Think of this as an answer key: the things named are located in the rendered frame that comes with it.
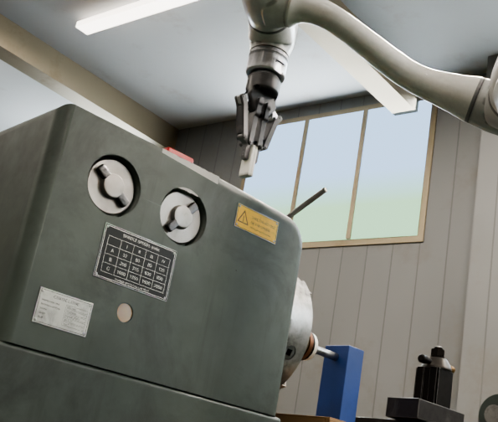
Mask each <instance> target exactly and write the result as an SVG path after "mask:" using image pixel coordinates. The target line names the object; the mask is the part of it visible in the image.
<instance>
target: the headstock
mask: <svg viewBox="0 0 498 422"><path fill-rule="evenodd" d="M174 188H188V189H190V190H192V191H194V192H195V193H196V194H197V195H198V196H199V198H197V199H192V198H191V197H190V196H189V195H187V194H185V193H182V192H180V191H175V192H174V191H172V190H173V189H174ZM301 251H302V238H301V235H300V231H299V229H298V227H297V225H296V224H295V222H294V221H293V220H292V219H291V218H289V217H287V216H286V215H284V214H282V213H281V212H279V211H277V210H276V209H274V208H272V207H270V206H269V205H267V204H266V203H263V202H262V201H260V200H258V199H257V198H255V197H253V196H251V195H249V194H247V193H246V192H244V191H242V190H240V189H238V188H236V187H235V186H233V185H231V184H229V183H227V182H225V181H224V180H222V179H219V180H218V184H216V183H214V182H213V181H211V180H209V179H207V178H206V177H204V176H202V175H201V174H199V173H197V172H195V171H193V170H192V169H191V168H189V167H186V166H185V165H183V164H181V163H180V162H178V161H176V160H174V159H173V158H171V157H169V156H168V155H166V154H164V153H162V148H160V147H158V146H156V145H154V144H152V143H150V142H148V141H146V140H144V139H142V138H140V137H138V136H136V135H134V134H132V133H130V132H129V131H127V130H125V129H123V128H121V127H119V126H117V125H115V124H113V123H111V122H109V121H107V120H105V119H103V118H101V117H99V116H97V115H95V114H93V113H91V112H89V111H87V110H85V109H83V108H81V107H79V106H77V105H75V104H65V105H62V106H60V107H58V108H56V109H53V110H51V111H48V112H46V113H43V114H42V115H40V116H36V117H34V118H32V119H30V120H27V121H25V122H22V123H20V124H18V125H16V126H13V127H10V128H8V129H6V130H4V131H0V341H4V342H9V343H12V344H15V345H19V346H21V347H26V348H30V349H33V350H36V351H40V352H42V353H48V354H51V355H54V356H57V357H61V358H66V359H69V360H72V361H76V362H79V363H84V364H87V365H90V366H94V367H97V368H102V369H105V370H109V371H111V372H115V373H120V374H124V375H126V376H130V377H133V378H139V379H141V380H145V381H148V382H151V383H156V384H160V385H163V386H166V387H169V388H172V389H178V390H181V391H184V392H187V393H190V394H196V395H199V396H202V397H205V398H209V399H214V400H217V401H220V402H224V403H226V404H232V405H235V406H239V407H241V408H245V409H250V410H253V411H256V412H260V413H263V414H268V415H271V416H274V417H275V414H276V409H277V403H278V398H279V392H280V382H281V377H282V372H283V366H284V361H285V351H286V345H287V340H288V335H289V330H290V319H291V314H292V309H293V303H294V298H295V288H296V282H297V277H298V272H299V267H300V257H301Z"/></svg>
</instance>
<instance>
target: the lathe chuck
mask: <svg viewBox="0 0 498 422"><path fill-rule="evenodd" d="M312 318H313V311H312V302H311V295H310V292H309V290H308V287H307V285H306V283H305V282H304V281H303V280H301V281H300V280H298V278H297V282H296V288H295V298H294V303H293V309H292V314H291V319H290V330H289V335H288V340H287V345H286V346H289V345H292V346H294V348H295V353H294V355H293V356H292V358H290V359H285V361H284V366H283V372H282V377H281V382H280V386H281V385H283V384H284V383H285V382H286V381H287V380H288V379H289V377H290V376H291V375H292V374H293V372H294V371H295V370H296V368H297V367H298V365H299V363H300V361H301V359H302V358H303V356H304V353H305V350H306V348H307V345H308V342H309V339H310V335H311V328H312Z"/></svg>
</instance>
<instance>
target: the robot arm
mask: <svg viewBox="0 0 498 422"><path fill-rule="evenodd" d="M242 4H243V8H244V12H245V14H246V16H247V18H248V23H249V46H250V50H249V58H248V63H247V67H246V71H245V72H246V75H247V77H248V79H247V83H246V87H245V93H243V94H240V95H236V96H235V97H234V99H235V103H236V139H237V140H238V141H241V143H239V145H240V146H241V147H242V151H241V155H240V159H242V162H241V166H240V170H239V177H240V178H242V179H244V178H251V177H253V173H254V165H255V164H256V163H257V161H258V157H259V152H262V151H265V150H267V149H268V147H269V145H270V142H271V139H272V137H273V135H274V133H275V129H276V127H277V126H278V124H279V123H280V122H281V121H282V117H281V116H277V114H276V112H275V108H276V107H275V101H276V99H277V97H278V96H279V93H280V84H282V83H283V82H284V80H285V75H286V70H287V65H288V63H289V57H290V54H291V52H292V50H293V48H294V45H295V39H296V35H297V29H298V23H309V24H313V25H315V26H318V27H320V28H323V29H325V30H326V31H328V32H329V33H331V34H333V35H334V36H336V37H337V38H338V39H340V40H341V41H342V42H343V43H344V44H345V45H347V46H348V47H349V48H350V49H352V50H353V51H354V52H356V53H357V54H358V55H360V56H361V57H362V58H363V59H365V60H366V61H367V62H368V63H369V64H370V65H372V66H373V67H374V68H375V69H377V70H378V71H379V72H381V73H382V74H383V75H385V76H386V77H387V78H389V79H390V80H391V81H392V82H394V83H395V84H396V85H399V86H400V87H402V88H403V89H405V90H406V91H408V92H410V93H412V94H414V95H416V96H417V97H419V98H421V99H423V100H426V101H427V102H429V103H431V104H433V105H435V106H437V107H439V108H441V109H443V110H444V111H447V112H448V113H450V114H451V115H453V116H456V117H457V118H459V119H461V120H462V121H464V122H467V123H469V124H471V125H472V126H476V127H478V128H480V129H481V130H483V131H486V132H489V133H491V134H494V135H497V136H498V57H497V59H496V62H495V65H494V68H493V70H492V73H491V77H490V79H486V78H483V77H479V76H472V75H460V74H454V73H449V72H443V71H439V70H436V69H430V68H428V67H426V66H423V65H421V64H419V63H417V62H415V61H414V60H412V59H410V58H409V57H408V56H406V55H405V54H403V53H402V52H400V51H399V50H398V49H396V48H395V47H393V46H392V45H391V44H390V43H389V42H387V41H386V40H385V39H383V38H382V37H380V36H379V35H378V34H376V33H375V32H373V31H372V30H371V29H370V28H369V27H367V26H366V25H365V24H363V23H362V22H360V21H359V20H357V19H356V18H354V17H353V16H352V15H351V14H350V13H348V12H347V11H345V10H344V9H342V8H340V7H338V6H337V5H336V4H334V3H332V2H330V1H328V0H242ZM269 116H270V118H269ZM267 121H268V122H267ZM266 122H267V124H266Z"/></svg>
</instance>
